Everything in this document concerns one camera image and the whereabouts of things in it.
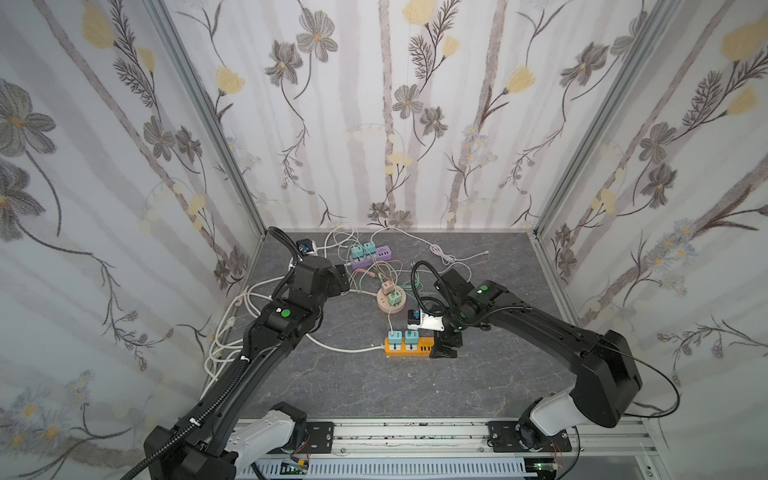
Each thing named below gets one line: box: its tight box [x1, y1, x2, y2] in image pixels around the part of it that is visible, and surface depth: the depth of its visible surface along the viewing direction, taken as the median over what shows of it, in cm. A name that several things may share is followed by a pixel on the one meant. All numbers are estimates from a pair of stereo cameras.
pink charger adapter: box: [381, 280, 395, 295], surface depth 97 cm
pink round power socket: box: [376, 286, 407, 314], surface depth 99 cm
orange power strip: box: [384, 336, 435, 357], surface depth 89 cm
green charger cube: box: [388, 290, 402, 307], surface depth 95 cm
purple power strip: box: [349, 245, 392, 270], surface depth 110 cm
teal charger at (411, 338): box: [405, 330, 419, 350], surface depth 86 cm
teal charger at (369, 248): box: [363, 242, 377, 256], surface depth 109 cm
